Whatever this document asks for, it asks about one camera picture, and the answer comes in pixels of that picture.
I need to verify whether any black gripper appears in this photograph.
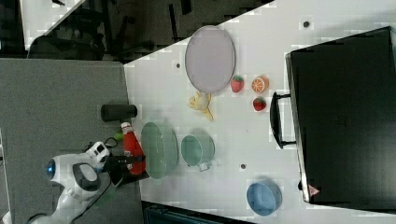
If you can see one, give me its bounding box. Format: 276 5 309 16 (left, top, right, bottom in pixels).
103 156 149 185

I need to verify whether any red plush ketchup bottle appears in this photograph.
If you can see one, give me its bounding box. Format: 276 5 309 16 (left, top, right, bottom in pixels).
120 122 146 175

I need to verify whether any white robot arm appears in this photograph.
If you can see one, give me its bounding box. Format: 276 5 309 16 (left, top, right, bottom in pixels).
1 151 144 224

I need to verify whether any green oval strainer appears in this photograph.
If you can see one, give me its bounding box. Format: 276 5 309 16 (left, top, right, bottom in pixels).
141 122 178 179

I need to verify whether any green mug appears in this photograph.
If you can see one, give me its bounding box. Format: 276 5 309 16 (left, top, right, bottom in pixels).
181 133 215 172

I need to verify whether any yellow plush banana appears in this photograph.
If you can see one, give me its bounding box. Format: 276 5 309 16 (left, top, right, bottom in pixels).
188 91 213 120

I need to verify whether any round lilac plate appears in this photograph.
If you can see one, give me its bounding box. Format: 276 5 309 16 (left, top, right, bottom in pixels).
185 25 235 93

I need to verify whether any light red plush strawberry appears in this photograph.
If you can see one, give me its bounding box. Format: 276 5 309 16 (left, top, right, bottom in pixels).
231 76 245 92

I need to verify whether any blue bowl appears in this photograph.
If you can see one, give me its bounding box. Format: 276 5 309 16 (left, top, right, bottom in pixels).
247 179 282 217

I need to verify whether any dark red plush strawberry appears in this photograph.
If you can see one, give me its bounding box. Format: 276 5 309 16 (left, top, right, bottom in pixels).
253 97 266 111

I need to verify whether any plush orange slice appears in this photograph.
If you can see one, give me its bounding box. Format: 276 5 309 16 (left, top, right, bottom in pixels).
251 76 269 93

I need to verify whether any silver toaster oven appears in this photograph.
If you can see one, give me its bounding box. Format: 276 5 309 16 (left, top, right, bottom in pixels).
285 26 396 213

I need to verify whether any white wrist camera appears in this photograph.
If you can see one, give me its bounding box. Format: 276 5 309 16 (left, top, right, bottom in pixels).
86 142 110 165

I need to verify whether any black cylinder post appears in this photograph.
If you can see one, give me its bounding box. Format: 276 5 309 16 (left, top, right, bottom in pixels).
101 105 137 122

